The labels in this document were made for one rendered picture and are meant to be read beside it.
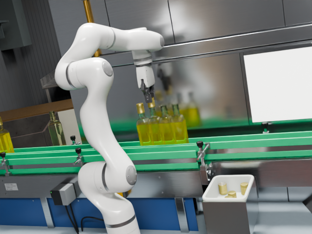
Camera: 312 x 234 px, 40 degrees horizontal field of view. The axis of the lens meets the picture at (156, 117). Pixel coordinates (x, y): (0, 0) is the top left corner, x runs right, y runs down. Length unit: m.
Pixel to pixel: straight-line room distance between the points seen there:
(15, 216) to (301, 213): 1.47
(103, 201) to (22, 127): 3.64
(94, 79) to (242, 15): 0.78
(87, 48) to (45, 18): 7.09
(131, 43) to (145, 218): 0.82
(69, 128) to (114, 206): 4.12
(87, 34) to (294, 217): 1.19
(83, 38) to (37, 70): 7.22
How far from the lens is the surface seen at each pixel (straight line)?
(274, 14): 1.93
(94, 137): 1.54
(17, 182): 2.35
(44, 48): 8.70
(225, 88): 1.98
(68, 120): 5.67
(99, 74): 1.48
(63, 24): 2.29
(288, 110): 1.97
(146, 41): 1.80
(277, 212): 2.08
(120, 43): 1.74
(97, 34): 1.60
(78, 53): 1.59
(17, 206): 2.45
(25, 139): 4.27
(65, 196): 2.09
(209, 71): 1.98
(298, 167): 1.86
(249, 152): 1.88
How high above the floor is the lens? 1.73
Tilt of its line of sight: 14 degrees down
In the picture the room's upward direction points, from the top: 11 degrees counter-clockwise
